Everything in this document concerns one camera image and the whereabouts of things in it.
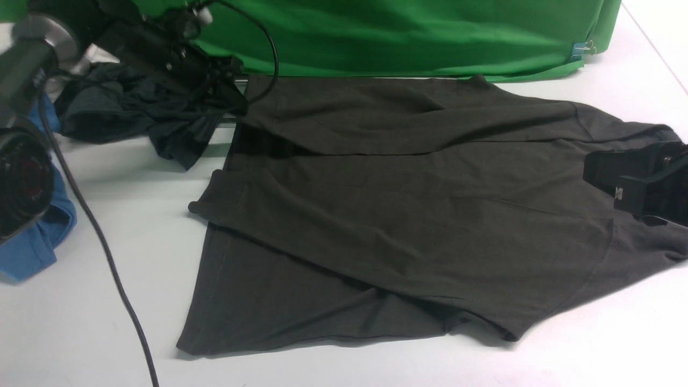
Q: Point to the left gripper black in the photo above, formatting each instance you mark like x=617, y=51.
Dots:
x=162, y=48

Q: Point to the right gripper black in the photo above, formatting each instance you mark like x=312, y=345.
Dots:
x=650, y=182

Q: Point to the gray long-sleeved shirt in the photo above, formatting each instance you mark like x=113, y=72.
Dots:
x=360, y=209

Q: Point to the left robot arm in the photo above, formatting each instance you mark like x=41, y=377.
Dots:
x=52, y=38

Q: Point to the blue t-shirt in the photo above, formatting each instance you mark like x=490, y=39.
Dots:
x=37, y=236

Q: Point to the green backdrop cloth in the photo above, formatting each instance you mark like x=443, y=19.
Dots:
x=504, y=41

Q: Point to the dark teal crumpled garment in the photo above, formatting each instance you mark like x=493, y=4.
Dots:
x=113, y=102

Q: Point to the white crumpled garment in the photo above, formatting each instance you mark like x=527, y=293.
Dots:
x=91, y=56

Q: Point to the blue binder clip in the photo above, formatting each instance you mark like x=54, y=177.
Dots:
x=580, y=50

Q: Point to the metal table cable hatch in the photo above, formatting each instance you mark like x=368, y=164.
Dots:
x=228, y=120

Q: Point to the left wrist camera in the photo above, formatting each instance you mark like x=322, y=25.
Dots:
x=199, y=12

